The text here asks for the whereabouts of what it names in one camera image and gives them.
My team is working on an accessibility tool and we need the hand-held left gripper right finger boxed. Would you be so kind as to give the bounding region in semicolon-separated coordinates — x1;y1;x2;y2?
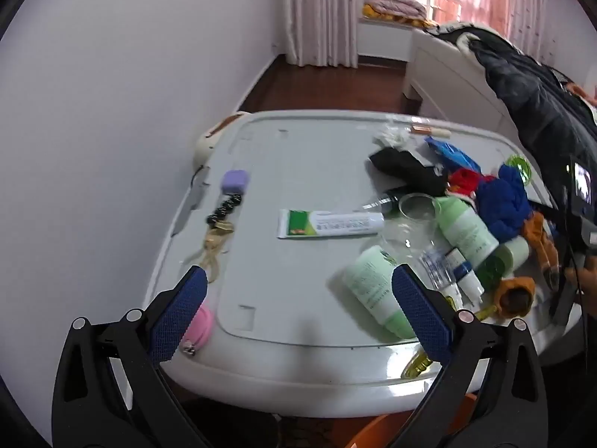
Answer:
391;264;551;448

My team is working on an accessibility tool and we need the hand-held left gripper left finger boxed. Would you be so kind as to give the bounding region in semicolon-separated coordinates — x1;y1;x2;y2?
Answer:
52;265;220;448

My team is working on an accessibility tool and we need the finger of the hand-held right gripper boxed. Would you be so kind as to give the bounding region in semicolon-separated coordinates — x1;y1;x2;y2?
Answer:
529;200;569;221
549;243;584;328

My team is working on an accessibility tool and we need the light green tube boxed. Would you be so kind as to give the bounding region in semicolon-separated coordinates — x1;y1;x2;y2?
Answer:
342;245;418;340

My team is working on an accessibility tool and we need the green glass jar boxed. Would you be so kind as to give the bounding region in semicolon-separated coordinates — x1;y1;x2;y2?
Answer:
476;256;511;290

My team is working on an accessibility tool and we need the orange plastic basin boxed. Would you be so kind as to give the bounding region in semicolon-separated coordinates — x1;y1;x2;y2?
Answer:
347;394;481;448

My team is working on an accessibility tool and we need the green white toothpaste tube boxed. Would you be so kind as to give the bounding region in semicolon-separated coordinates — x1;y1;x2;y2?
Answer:
277;208;385;240

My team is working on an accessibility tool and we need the person's right hand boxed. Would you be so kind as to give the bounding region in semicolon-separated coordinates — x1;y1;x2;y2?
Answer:
562;256;597;320

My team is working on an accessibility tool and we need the pink round coin purse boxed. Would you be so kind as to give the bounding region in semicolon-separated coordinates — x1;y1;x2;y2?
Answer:
179;301;215;355

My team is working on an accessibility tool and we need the clear plastic wrapper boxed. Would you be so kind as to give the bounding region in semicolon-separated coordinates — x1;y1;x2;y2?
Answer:
417;247;460;299

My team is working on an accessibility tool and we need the blue knitted yarn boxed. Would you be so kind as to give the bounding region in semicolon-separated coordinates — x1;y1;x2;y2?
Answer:
473;163;535;243

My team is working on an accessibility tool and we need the yellow translucent item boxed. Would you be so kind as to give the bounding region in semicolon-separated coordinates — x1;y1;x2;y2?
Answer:
403;352;434;380

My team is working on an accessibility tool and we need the small white bottle blue label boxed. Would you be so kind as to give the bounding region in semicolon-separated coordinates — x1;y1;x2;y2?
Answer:
443;248;487;304

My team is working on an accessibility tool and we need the large green white bottle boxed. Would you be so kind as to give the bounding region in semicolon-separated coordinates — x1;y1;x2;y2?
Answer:
434;196;501;262

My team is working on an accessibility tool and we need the red cloth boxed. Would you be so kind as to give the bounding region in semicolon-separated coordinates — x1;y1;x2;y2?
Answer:
445;168;495;197

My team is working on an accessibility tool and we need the clear glass cup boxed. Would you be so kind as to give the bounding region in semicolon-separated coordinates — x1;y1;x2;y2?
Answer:
373;193;444;262

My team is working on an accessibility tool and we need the blue snack packet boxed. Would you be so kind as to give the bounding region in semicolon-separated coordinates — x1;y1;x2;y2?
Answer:
424;136;481;171

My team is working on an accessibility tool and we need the black tube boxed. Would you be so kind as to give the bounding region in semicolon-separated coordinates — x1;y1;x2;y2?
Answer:
361;187;411;218

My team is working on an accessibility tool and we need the orange plush toy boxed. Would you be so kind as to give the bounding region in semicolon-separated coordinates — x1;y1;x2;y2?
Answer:
566;81;597;108

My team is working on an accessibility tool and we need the dark quilted jacket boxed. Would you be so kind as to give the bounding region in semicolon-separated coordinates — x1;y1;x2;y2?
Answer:
422;21;597;206

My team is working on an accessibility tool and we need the beige lip gloss tube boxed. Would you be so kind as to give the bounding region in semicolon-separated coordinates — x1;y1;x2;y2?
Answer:
410;124;451;138

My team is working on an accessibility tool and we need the black cloth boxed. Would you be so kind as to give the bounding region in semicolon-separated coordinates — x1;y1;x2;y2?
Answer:
368;147;448;197

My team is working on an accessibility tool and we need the white crumpled tissue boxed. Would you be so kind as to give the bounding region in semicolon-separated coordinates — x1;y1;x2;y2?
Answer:
373;124;411;150

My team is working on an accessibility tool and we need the yellow patterned blanket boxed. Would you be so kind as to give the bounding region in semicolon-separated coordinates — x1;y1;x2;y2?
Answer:
364;4;439;29

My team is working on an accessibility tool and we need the pink folded blanket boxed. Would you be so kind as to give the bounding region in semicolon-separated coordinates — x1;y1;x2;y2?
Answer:
371;0;427;19

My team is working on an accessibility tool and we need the white patterned curtain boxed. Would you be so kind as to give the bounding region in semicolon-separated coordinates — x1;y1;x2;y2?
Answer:
280;0;362;68

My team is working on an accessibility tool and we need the black bead keychain beige tassel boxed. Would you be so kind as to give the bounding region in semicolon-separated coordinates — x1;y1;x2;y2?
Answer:
184;193;246;283

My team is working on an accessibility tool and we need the white bed frame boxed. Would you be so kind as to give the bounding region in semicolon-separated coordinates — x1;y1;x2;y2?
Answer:
403;28;525;150

